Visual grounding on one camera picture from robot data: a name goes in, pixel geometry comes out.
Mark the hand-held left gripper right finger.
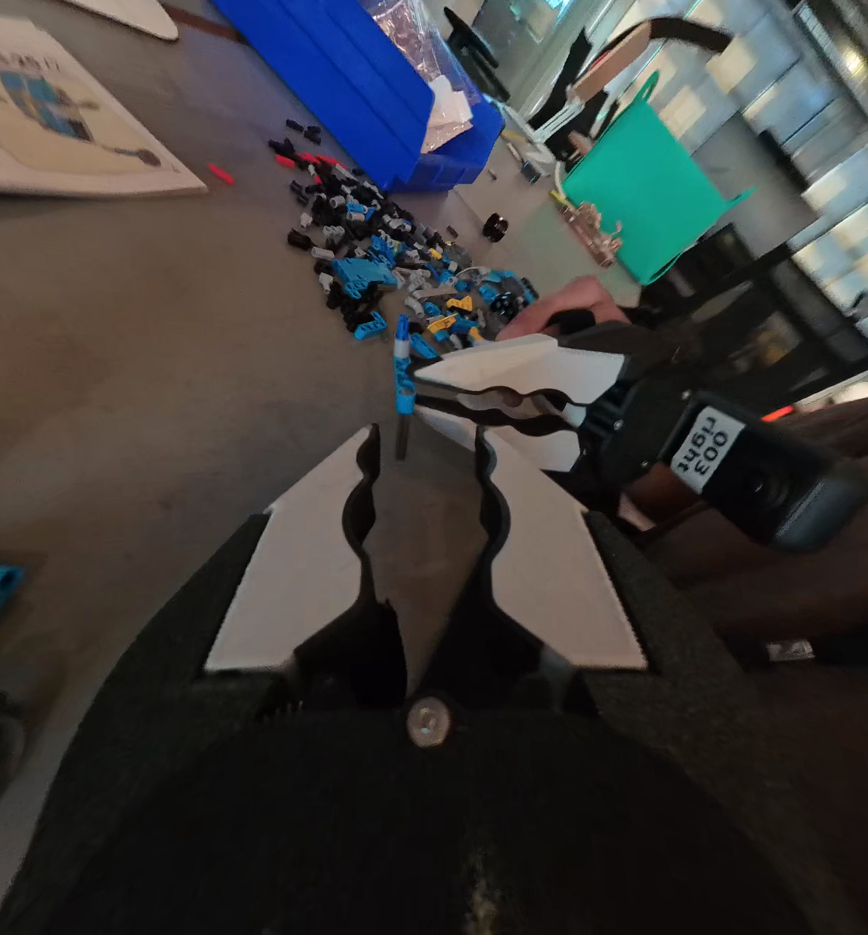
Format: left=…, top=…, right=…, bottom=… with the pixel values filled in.
left=474, top=425, right=648, bottom=670

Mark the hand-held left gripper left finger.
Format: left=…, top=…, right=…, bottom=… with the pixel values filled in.
left=204, top=424, right=384, bottom=672

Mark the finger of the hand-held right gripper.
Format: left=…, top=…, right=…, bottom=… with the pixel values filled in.
left=412, top=333, right=629, bottom=406
left=412, top=396, right=587, bottom=473

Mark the blue perforated beam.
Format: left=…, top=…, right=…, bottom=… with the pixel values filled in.
left=392, top=356, right=419, bottom=419

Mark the grey desk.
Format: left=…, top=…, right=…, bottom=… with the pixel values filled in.
left=0, top=0, right=646, bottom=935

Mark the person's right hand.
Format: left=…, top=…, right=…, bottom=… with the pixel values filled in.
left=496, top=276, right=632, bottom=343

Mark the heap of small metal parts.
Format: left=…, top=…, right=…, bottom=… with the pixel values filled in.
left=556, top=201, right=625, bottom=267

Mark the teal tote bag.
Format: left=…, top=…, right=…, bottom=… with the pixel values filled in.
left=559, top=69, right=757, bottom=287

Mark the pile of small building bricks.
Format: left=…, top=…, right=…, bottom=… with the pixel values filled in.
left=267, top=118, right=544, bottom=360

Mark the clear plastic bag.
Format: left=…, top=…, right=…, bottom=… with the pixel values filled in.
left=375, top=0, right=479, bottom=154

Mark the blue plastic bin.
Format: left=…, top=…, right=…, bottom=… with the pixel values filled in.
left=211, top=0, right=506, bottom=194

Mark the open instruction booklet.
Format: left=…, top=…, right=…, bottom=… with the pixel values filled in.
left=0, top=7, right=208, bottom=198

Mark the white tray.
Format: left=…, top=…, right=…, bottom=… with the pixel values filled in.
left=65, top=0, right=181, bottom=41

